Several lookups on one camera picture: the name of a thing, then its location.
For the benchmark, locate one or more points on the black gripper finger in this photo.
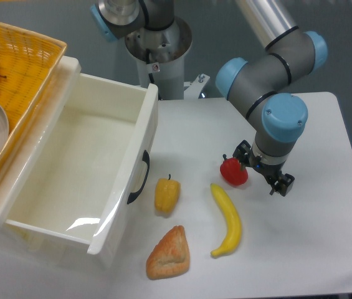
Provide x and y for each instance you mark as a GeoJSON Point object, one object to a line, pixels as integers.
{"type": "Point", "coordinates": [242, 154]}
{"type": "Point", "coordinates": [281, 184]}

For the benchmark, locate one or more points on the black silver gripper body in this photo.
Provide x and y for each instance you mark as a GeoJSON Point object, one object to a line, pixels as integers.
{"type": "Point", "coordinates": [270, 167]}

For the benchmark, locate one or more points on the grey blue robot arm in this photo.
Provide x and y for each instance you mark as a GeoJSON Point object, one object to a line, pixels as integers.
{"type": "Point", "coordinates": [256, 89]}

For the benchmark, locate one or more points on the red bell pepper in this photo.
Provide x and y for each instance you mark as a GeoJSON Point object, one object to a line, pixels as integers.
{"type": "Point", "coordinates": [232, 171]}

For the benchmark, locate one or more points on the yellow bell pepper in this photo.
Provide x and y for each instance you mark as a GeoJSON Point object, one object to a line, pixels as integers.
{"type": "Point", "coordinates": [167, 192]}

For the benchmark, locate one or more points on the yellow banana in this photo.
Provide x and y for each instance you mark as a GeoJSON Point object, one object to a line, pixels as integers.
{"type": "Point", "coordinates": [233, 235]}

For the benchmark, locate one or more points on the triangular pastry bread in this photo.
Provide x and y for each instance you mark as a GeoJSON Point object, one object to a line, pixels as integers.
{"type": "Point", "coordinates": [170, 257]}

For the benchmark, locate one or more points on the white plastic drawer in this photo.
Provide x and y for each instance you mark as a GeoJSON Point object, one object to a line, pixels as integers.
{"type": "Point", "coordinates": [136, 109]}

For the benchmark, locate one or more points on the yellow woven basket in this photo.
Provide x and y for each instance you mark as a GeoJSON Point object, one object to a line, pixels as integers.
{"type": "Point", "coordinates": [27, 61]}

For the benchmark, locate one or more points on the white drawer cabinet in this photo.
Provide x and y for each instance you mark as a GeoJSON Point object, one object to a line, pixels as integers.
{"type": "Point", "coordinates": [56, 186]}

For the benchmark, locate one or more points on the black drawer handle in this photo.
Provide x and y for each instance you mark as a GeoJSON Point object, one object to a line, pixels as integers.
{"type": "Point", "coordinates": [142, 177]}

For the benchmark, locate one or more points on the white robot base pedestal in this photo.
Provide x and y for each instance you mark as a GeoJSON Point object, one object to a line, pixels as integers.
{"type": "Point", "coordinates": [159, 57]}

